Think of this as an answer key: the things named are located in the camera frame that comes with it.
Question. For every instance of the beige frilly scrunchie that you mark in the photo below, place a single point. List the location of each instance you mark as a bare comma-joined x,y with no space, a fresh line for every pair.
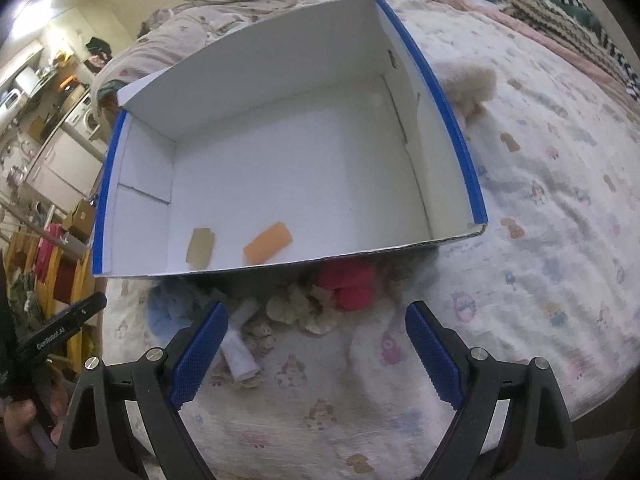
310,307

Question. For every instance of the white cartoon print bedspread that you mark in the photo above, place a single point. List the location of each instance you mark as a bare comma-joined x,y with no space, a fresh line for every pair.
555,274

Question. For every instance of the white washing machine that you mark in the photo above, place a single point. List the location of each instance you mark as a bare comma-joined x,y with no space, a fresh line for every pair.
81,122

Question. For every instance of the brown zigzag knitted blanket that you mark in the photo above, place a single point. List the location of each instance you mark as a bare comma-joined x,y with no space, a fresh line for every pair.
553,22

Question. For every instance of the brown cardboard box on floor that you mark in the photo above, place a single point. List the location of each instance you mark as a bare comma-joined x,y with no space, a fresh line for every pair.
80,222

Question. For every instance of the light blue fluffy scrunchie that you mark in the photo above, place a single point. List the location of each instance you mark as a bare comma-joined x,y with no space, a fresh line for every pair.
171,306

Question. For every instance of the person's left hand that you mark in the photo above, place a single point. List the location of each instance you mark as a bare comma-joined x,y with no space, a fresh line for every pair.
19,419

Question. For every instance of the beige translucent soft piece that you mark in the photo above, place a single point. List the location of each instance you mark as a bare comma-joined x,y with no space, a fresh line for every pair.
200,249

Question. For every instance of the red pink soft object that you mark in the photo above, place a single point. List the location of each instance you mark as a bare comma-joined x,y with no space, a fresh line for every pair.
350,281

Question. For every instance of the orange soft sponge piece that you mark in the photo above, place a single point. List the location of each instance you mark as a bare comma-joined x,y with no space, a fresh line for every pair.
267,244

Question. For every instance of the blue and white cardboard box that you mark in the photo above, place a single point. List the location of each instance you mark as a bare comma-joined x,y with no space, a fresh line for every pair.
326,118

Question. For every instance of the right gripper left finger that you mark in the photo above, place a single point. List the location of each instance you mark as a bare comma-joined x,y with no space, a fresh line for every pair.
97,440

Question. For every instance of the white kitchen cabinet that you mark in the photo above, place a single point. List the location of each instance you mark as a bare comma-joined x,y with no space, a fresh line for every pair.
63,172

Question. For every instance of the yellow wooden rack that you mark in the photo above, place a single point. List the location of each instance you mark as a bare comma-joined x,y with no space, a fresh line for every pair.
44,281

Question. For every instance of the black white striped cloth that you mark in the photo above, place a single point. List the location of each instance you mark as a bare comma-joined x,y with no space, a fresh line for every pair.
605,42

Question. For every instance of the cream fluffy plush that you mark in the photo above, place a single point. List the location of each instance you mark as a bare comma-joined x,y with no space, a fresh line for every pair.
467,85

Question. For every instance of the grey floral duvet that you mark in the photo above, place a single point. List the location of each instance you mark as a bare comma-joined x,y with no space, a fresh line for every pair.
170,35

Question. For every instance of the white sock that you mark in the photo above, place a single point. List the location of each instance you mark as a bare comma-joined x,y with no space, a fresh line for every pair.
242,364

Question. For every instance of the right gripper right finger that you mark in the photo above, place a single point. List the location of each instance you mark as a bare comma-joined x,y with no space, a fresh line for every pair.
510,419

